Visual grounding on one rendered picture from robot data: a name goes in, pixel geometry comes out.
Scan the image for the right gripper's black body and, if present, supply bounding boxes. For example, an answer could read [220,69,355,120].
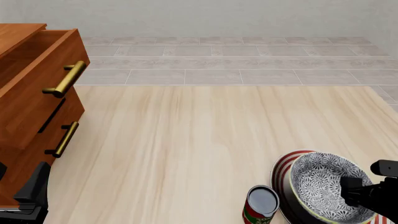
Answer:
[357,176,398,219]

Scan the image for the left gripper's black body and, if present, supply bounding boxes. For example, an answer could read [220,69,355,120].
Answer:
[0,202,49,224]

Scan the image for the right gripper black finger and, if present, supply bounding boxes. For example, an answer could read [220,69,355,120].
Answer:
[340,175,365,207]

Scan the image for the black bowl with white pattern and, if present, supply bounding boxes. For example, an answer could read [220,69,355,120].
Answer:
[287,151,379,224]

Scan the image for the white plate with red rings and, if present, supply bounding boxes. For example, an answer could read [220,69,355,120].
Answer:
[269,149,394,224]

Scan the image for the red and green tin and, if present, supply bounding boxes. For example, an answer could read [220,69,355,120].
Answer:
[242,185,280,224]

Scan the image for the wooden cabinet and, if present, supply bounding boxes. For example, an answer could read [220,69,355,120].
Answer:
[0,22,85,208]

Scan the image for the wooden drawer, short brass handle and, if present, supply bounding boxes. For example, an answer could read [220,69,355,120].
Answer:
[0,86,86,208]

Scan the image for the short brass drawer handle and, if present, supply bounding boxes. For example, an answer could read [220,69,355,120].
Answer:
[44,121,80,159]

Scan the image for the wooden drawer, long brass handle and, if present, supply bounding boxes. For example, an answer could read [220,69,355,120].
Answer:
[0,28,91,151]

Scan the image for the long brass drawer handle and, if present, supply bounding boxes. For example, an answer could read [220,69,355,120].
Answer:
[42,60,88,99]

